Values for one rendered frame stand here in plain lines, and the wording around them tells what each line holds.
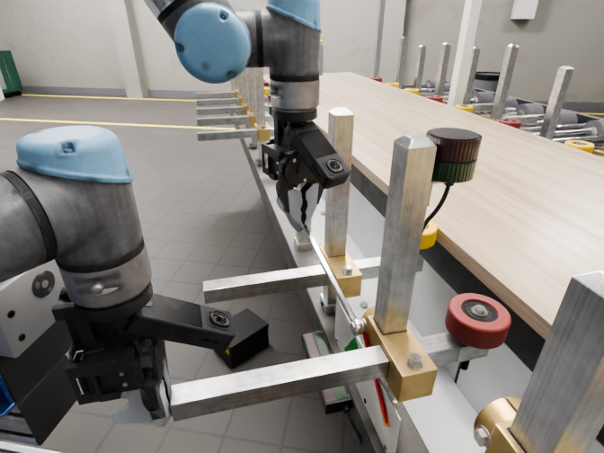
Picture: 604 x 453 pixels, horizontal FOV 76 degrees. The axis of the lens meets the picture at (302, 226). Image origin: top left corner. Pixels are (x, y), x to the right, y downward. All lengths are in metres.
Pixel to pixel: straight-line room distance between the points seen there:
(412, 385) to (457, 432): 0.28
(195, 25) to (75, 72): 8.39
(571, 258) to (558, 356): 0.50
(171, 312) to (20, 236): 0.18
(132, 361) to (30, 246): 0.17
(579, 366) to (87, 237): 0.36
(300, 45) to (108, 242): 0.37
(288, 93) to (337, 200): 0.23
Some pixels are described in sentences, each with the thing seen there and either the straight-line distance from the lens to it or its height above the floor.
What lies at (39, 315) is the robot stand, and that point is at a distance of 0.60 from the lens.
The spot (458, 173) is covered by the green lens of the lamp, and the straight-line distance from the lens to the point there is 0.47.
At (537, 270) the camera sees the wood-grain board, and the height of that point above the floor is 0.90.
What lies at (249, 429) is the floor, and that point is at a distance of 1.53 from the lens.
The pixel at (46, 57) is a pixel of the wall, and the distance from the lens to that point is 9.12.
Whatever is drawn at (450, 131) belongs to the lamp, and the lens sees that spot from 0.49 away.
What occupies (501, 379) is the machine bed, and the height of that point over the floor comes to 0.74.
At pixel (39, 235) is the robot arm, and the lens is 0.33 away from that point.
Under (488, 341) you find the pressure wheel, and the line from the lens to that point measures 0.58.
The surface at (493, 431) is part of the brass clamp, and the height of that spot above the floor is 0.96.
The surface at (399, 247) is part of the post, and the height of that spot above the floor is 1.01.
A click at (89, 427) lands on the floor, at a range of 1.69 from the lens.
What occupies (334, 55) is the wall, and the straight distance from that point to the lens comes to 6.91.
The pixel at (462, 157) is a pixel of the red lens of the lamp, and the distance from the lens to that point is 0.46.
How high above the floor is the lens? 1.26
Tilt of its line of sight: 28 degrees down
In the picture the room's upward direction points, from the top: straight up
